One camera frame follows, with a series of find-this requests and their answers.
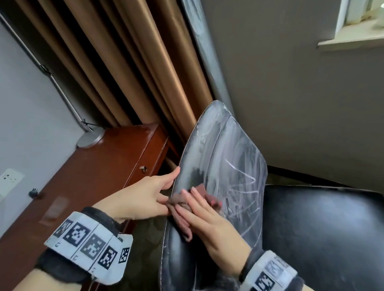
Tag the black wristband with marker tags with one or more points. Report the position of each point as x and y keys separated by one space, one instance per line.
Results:
x=58 y=269
x=264 y=280

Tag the brown cleaning cloth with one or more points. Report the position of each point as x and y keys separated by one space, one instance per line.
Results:
x=202 y=192

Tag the black leather chair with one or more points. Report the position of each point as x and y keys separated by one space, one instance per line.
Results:
x=319 y=241

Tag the white wall power socket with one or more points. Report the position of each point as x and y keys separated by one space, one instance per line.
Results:
x=7 y=178

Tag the cream window sill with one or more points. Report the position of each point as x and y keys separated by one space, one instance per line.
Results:
x=367 y=34

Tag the red wooden table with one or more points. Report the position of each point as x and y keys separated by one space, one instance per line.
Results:
x=77 y=191

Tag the white window frame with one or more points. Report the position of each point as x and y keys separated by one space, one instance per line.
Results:
x=344 y=13

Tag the grey curtain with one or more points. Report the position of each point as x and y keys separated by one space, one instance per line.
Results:
x=203 y=36

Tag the dark wooden baseboard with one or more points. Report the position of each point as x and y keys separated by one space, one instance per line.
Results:
x=291 y=175

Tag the person's left hand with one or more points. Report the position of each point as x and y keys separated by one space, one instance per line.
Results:
x=135 y=199

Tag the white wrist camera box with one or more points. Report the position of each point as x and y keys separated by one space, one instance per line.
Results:
x=117 y=271

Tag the black power plug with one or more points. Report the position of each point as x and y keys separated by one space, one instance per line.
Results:
x=33 y=193

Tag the silver desk lamp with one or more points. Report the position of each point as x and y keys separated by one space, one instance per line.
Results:
x=90 y=138

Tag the person's right hand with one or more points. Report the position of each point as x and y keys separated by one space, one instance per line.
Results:
x=221 y=241

